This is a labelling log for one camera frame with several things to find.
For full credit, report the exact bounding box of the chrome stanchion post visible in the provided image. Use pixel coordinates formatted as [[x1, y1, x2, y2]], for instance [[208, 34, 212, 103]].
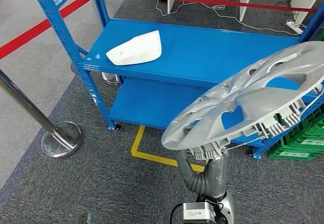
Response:
[[0, 69, 82, 158], [101, 72, 121, 86]]

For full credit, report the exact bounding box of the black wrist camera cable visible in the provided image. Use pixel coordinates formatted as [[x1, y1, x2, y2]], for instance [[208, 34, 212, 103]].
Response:
[[169, 203, 184, 224]]

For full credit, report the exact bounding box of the blue metal shelf rack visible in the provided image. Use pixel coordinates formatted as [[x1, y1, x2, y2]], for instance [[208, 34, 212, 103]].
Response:
[[26, 0, 324, 160]]

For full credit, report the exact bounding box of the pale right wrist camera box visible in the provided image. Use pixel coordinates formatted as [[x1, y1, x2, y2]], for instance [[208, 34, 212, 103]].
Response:
[[182, 201, 216, 224]]

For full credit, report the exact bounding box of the white power strip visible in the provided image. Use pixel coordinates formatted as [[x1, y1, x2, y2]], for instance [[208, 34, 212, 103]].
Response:
[[286, 19, 304, 35]]

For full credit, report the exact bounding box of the white floor cable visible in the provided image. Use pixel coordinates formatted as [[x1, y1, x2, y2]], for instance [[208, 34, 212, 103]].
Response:
[[155, 0, 302, 37]]

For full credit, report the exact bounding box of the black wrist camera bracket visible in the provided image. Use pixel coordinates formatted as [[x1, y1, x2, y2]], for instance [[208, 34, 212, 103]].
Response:
[[196, 195, 225, 224]]

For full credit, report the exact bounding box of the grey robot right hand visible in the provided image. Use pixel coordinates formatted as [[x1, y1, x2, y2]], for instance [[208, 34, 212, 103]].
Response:
[[176, 150, 230, 198]]

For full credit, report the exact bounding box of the white car mirror cover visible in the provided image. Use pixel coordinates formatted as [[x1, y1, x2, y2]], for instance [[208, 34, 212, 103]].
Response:
[[105, 30, 163, 66]]

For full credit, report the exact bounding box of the yellow floor tape outline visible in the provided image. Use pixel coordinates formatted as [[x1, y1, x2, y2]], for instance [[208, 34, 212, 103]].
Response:
[[130, 126, 209, 173]]

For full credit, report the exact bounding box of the silver wheel hubcap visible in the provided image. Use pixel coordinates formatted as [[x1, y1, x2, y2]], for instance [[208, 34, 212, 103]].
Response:
[[160, 41, 324, 161]]

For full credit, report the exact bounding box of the black floor cable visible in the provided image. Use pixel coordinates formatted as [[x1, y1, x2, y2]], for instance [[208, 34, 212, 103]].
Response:
[[276, 1, 304, 27]]

